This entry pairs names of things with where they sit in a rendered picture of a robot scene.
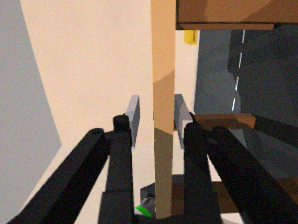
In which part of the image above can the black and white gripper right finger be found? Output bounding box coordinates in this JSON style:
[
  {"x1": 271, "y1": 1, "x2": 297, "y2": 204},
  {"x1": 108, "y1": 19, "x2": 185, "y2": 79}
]
[{"x1": 174, "y1": 94, "x2": 298, "y2": 224}]

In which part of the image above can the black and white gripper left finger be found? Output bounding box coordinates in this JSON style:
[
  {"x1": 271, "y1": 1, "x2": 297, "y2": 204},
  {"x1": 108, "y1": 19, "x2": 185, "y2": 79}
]
[{"x1": 7, "y1": 95, "x2": 140, "y2": 224}]

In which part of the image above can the wooden stool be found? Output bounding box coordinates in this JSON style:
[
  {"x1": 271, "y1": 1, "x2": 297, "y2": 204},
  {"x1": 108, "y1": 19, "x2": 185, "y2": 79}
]
[{"x1": 150, "y1": 0, "x2": 298, "y2": 219}]

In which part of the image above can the dark grey mat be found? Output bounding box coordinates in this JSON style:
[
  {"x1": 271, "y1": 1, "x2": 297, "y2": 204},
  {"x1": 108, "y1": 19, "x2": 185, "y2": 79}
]
[{"x1": 193, "y1": 24, "x2": 298, "y2": 178}]

